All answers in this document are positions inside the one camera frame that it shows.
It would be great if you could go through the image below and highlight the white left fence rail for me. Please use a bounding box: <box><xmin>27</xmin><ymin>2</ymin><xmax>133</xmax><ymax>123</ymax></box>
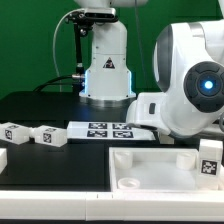
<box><xmin>0</xmin><ymin>148</ymin><xmax>7</xmax><ymax>174</ymax></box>

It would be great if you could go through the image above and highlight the white cable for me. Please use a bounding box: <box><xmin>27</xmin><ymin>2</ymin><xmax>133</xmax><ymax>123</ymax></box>
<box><xmin>52</xmin><ymin>8</ymin><xmax>84</xmax><ymax>93</ymax></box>

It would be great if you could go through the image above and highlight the white front fence rail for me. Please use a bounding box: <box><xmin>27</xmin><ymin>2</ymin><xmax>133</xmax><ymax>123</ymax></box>
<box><xmin>0</xmin><ymin>191</ymin><xmax>224</xmax><ymax>222</ymax></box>

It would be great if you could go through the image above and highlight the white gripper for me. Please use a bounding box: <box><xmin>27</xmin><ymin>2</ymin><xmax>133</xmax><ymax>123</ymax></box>
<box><xmin>126</xmin><ymin>92</ymin><xmax>172</xmax><ymax>134</ymax></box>

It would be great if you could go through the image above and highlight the black cable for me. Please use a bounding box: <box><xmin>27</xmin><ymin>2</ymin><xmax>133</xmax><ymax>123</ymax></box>
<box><xmin>32</xmin><ymin>75</ymin><xmax>84</xmax><ymax>93</ymax></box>

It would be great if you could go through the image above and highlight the white fence rail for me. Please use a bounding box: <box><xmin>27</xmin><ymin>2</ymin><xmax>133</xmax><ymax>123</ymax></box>
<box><xmin>0</xmin><ymin>148</ymin><xmax>7</xmax><ymax>174</ymax></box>
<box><xmin>0</xmin><ymin>191</ymin><xmax>224</xmax><ymax>222</ymax></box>

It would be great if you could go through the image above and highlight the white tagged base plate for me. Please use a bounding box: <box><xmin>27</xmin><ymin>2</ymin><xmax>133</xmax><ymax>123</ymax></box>
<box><xmin>67</xmin><ymin>121</ymin><xmax>155</xmax><ymax>141</ymax></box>

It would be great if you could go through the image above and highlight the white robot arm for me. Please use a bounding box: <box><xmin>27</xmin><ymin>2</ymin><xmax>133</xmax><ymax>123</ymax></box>
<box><xmin>74</xmin><ymin>0</ymin><xmax>224</xmax><ymax>138</ymax></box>

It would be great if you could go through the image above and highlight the white square tabletop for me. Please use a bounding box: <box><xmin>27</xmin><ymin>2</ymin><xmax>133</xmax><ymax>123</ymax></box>
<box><xmin>109</xmin><ymin>147</ymin><xmax>224</xmax><ymax>192</ymax></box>

